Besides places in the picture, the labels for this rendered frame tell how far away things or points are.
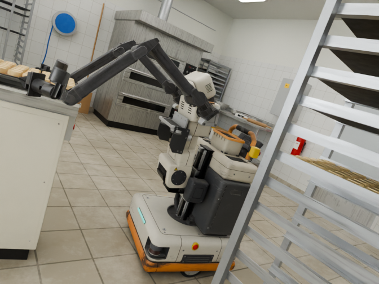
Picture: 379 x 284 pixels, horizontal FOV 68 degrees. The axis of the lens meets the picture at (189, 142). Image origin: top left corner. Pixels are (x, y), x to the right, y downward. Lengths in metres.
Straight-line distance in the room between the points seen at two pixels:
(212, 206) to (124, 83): 3.62
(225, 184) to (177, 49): 3.99
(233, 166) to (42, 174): 1.04
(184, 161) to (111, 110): 3.47
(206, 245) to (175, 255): 0.21
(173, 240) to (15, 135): 1.02
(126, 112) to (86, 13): 1.92
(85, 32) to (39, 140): 4.47
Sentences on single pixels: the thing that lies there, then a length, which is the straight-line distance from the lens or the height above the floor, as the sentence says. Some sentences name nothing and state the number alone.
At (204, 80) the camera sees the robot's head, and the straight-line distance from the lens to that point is 1.66.
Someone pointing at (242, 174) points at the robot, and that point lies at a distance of 1.79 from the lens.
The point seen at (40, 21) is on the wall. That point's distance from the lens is 5.70.
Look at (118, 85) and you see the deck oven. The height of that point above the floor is 0.75.
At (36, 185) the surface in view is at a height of 0.46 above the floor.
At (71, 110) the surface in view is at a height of 0.87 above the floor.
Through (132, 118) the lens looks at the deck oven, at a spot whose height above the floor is 0.25.
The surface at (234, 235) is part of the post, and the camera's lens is 0.98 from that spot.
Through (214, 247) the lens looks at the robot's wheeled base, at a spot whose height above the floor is 0.25.
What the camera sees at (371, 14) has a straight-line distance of 0.93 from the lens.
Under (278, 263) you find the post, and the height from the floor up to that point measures 0.54.
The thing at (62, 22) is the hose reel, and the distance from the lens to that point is 5.61.
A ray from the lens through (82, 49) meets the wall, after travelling 5.84.
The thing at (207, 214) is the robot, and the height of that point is 0.43.
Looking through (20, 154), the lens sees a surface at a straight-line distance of 1.53.
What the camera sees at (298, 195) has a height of 0.97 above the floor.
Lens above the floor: 1.17
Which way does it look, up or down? 11 degrees down
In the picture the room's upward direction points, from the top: 19 degrees clockwise
